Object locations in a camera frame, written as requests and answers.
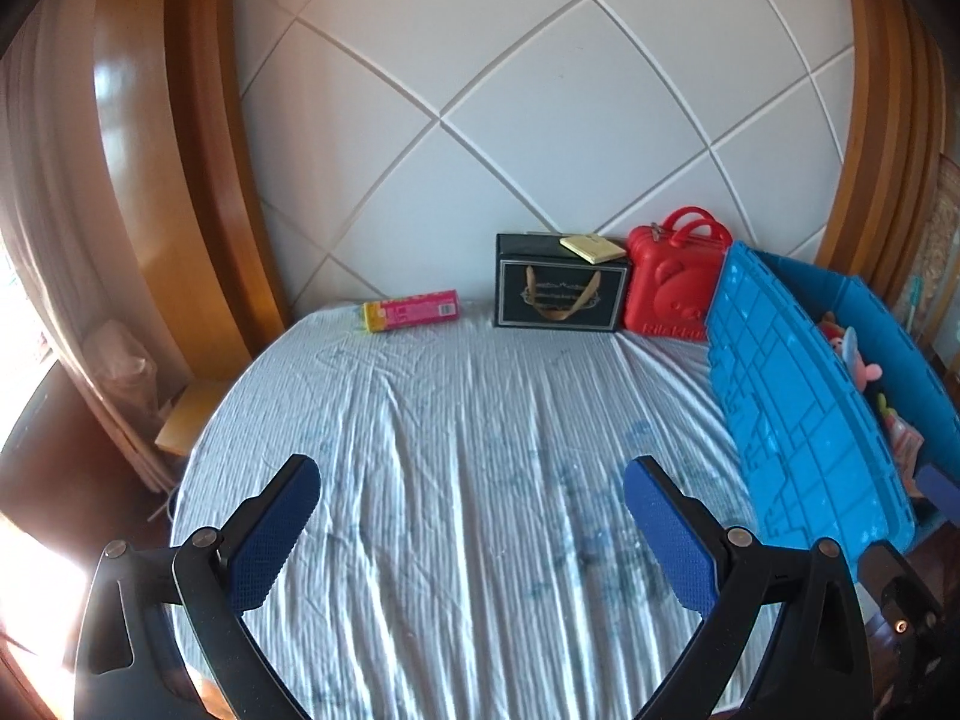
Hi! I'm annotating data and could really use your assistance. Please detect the pink white pack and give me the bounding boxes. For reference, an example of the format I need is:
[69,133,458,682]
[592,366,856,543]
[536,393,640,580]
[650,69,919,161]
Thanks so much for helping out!
[884,410,924,499]

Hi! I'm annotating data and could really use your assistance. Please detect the blue plastic storage crate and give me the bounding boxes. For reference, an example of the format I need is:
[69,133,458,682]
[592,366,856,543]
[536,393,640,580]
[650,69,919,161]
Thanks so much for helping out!
[706,242,958,561]

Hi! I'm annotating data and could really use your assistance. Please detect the pink pig plush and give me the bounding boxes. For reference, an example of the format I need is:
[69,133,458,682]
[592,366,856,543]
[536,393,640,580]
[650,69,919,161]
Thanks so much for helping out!
[818,312,884,394]

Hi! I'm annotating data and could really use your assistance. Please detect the wooden bedside table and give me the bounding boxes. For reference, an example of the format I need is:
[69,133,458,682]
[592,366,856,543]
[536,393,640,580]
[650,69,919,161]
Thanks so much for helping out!
[155,380,233,457]

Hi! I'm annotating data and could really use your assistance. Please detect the red bear suitcase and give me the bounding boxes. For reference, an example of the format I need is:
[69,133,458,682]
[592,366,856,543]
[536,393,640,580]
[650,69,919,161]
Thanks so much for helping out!
[623,206,734,341]

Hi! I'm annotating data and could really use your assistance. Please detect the white striped bed sheet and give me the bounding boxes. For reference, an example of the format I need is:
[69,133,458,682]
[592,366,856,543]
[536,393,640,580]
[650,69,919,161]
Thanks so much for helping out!
[172,304,755,718]

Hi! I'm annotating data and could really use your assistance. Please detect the black gift box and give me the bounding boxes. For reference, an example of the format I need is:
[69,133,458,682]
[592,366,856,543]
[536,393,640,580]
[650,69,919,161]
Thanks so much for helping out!
[493,232,631,332]

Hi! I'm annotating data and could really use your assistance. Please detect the yellow packet on box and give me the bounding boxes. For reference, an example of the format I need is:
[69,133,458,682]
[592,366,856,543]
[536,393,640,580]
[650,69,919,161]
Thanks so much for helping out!
[560,234,626,265]

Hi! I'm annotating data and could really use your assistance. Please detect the pink yellow tube box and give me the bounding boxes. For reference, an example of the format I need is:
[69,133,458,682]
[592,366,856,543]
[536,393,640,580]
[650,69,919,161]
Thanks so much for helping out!
[361,289,459,333]

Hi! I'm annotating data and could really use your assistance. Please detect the teal mop handle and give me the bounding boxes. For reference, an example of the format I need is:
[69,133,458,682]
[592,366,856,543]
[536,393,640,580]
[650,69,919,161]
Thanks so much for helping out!
[903,275,924,333]

